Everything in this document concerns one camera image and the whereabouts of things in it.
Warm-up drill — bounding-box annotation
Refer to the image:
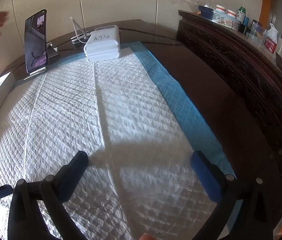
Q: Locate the white quilted pad blue border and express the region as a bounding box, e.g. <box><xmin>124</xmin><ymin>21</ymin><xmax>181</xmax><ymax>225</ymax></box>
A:
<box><xmin>0</xmin><ymin>41</ymin><xmax>237</xmax><ymax>240</ymax></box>

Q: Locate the orange wooden frame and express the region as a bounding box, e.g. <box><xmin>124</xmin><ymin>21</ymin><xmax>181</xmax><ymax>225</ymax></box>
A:
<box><xmin>259</xmin><ymin>0</ymin><xmax>274</xmax><ymax>29</ymax></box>

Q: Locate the printed tin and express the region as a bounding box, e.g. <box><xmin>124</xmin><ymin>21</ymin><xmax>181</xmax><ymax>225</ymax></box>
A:
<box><xmin>212</xmin><ymin>12</ymin><xmax>241</xmax><ymax>32</ymax></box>

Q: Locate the white power bank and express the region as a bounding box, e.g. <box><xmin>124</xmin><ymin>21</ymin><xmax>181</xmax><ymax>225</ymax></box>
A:
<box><xmin>83</xmin><ymin>25</ymin><xmax>121</xmax><ymax>63</ymax></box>

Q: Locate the dark carved wooden headboard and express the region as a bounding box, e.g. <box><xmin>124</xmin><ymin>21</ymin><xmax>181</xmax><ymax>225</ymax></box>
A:
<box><xmin>176</xmin><ymin>10</ymin><xmax>282</xmax><ymax>188</ymax></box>

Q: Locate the white charging cable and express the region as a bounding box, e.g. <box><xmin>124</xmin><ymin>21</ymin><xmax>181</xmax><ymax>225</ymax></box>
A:
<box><xmin>69</xmin><ymin>16</ymin><xmax>94</xmax><ymax>44</ymax></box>

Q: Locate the red plastic basket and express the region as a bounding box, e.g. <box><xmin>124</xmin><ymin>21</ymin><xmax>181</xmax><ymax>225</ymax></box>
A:
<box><xmin>263</xmin><ymin>39</ymin><xmax>278</xmax><ymax>54</ymax></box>

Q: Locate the clear plastic box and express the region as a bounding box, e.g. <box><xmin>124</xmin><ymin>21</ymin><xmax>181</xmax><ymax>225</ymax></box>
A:
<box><xmin>247</xmin><ymin>26</ymin><xmax>268</xmax><ymax>47</ymax></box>

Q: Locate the black smartphone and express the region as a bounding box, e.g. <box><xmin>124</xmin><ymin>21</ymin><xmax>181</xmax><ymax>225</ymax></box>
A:
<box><xmin>24</xmin><ymin>9</ymin><xmax>50</xmax><ymax>74</ymax></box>

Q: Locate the green cap bottle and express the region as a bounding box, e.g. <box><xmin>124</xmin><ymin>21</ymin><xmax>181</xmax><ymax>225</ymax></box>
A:
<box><xmin>236</xmin><ymin>6</ymin><xmax>246</xmax><ymax>24</ymax></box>

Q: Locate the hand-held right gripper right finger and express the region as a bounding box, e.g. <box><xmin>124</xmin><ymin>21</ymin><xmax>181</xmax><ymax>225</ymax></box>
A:
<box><xmin>190</xmin><ymin>150</ymin><xmax>282</xmax><ymax>240</ymax></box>

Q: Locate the metal phone stand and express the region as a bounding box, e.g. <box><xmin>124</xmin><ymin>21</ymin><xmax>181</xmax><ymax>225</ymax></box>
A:
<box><xmin>23</xmin><ymin>42</ymin><xmax>60</xmax><ymax>81</ymax></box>

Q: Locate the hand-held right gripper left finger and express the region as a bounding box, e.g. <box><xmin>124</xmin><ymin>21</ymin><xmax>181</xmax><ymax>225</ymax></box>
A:
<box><xmin>7</xmin><ymin>151</ymin><xmax>89</xmax><ymax>240</ymax></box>

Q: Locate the white plastic bag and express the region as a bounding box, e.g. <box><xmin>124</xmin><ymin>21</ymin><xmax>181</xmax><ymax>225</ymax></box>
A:
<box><xmin>265</xmin><ymin>23</ymin><xmax>279</xmax><ymax>43</ymax></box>

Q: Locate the dark blue box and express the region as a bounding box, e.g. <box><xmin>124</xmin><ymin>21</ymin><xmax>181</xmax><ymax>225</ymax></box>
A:
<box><xmin>197</xmin><ymin>5</ymin><xmax>215</xmax><ymax>20</ymax></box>

